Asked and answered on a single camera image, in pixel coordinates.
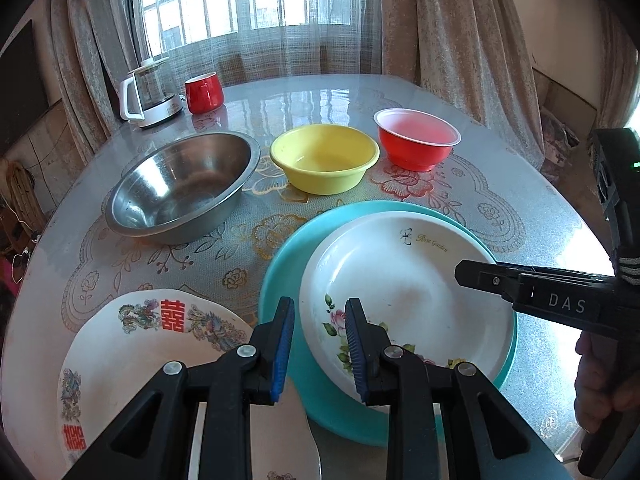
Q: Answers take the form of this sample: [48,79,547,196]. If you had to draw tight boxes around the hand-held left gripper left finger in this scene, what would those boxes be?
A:
[65,296,296,480]

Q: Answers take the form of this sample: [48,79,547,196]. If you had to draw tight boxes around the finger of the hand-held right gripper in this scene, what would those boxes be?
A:
[454,259,616,306]

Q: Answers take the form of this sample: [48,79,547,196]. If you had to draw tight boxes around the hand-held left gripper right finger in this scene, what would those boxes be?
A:
[345,297,571,480]

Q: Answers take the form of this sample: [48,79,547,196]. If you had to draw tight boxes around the white floral plate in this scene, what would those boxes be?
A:
[298,212,516,404]

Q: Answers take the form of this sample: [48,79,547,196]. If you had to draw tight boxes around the teal plate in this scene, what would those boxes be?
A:
[258,199,519,449]

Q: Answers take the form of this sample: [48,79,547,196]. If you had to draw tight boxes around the white plate with red characters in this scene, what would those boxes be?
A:
[58,288,322,480]

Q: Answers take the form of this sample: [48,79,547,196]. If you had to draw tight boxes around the stainless steel bowl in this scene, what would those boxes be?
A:
[104,131,262,245]

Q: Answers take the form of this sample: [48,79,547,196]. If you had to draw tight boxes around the yellow plastic bowl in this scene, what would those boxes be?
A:
[269,125,381,196]

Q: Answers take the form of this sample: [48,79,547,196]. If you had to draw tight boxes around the person's right hand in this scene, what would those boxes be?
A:
[573,331,640,435]

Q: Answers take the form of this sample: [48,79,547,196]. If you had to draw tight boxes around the lace floral table mat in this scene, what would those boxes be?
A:
[60,91,593,466]

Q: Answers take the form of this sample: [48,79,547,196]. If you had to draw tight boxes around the cardboard box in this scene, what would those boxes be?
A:
[530,67,599,163]

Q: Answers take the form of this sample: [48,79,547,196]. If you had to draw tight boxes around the red plastic bowl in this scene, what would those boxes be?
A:
[373,107,461,173]

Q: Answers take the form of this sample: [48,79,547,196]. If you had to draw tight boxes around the beige patterned curtain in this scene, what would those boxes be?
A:
[377,0,547,173]
[49,0,147,201]

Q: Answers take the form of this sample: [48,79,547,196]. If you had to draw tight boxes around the red mug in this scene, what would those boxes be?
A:
[184,72,224,115]

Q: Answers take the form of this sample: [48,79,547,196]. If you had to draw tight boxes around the white glass electric kettle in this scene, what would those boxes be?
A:
[118,55,185,129]

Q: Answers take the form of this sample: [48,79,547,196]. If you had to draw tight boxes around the sheer white curtain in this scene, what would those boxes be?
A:
[119,0,388,92]

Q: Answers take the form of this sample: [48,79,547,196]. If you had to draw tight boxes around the wicker chair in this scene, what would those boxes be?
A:
[0,159,47,223]

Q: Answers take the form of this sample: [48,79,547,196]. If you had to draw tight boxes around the barred window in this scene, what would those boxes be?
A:
[134,0,382,58]

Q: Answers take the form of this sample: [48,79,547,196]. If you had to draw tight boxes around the black wall television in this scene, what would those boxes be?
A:
[0,19,52,147]

